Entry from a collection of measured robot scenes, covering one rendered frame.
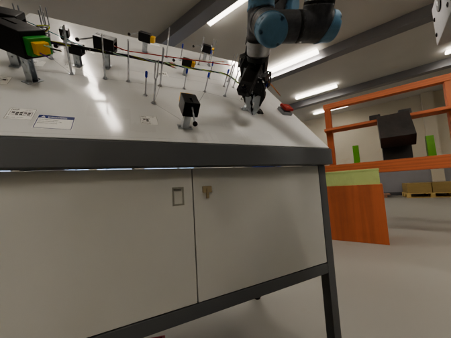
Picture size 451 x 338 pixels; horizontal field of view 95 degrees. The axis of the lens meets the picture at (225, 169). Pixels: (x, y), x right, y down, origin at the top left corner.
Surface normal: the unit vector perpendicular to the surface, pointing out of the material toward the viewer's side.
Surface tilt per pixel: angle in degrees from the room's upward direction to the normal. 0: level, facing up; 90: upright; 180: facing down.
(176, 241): 90
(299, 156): 90
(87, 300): 90
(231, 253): 90
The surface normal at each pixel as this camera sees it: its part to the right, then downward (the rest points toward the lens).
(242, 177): 0.43, -0.10
